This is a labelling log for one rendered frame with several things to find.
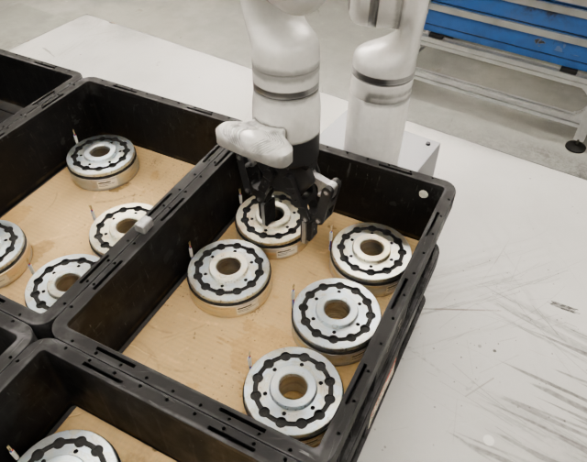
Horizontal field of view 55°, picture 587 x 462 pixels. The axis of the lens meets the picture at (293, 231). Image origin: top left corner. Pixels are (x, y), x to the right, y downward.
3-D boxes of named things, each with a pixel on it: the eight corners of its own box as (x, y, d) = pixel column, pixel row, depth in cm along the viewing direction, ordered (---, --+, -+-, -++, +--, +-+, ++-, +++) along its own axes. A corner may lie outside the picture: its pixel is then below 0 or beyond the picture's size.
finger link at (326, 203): (323, 186, 62) (307, 218, 67) (336, 195, 62) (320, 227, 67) (335, 174, 64) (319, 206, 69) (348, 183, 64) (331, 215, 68)
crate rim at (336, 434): (251, 136, 81) (250, 122, 79) (456, 198, 71) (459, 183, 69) (49, 345, 55) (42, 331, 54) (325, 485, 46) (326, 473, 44)
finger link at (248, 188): (254, 143, 69) (268, 184, 72) (243, 143, 70) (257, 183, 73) (240, 154, 67) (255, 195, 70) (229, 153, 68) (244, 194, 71)
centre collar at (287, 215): (269, 199, 78) (268, 195, 77) (298, 212, 76) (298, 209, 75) (248, 220, 75) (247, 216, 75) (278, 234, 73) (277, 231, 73)
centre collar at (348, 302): (324, 290, 66) (325, 286, 66) (363, 302, 65) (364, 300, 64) (308, 321, 63) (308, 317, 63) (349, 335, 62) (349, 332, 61)
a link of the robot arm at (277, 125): (212, 145, 60) (205, 92, 55) (272, 102, 67) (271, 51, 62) (282, 173, 56) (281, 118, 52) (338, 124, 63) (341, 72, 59)
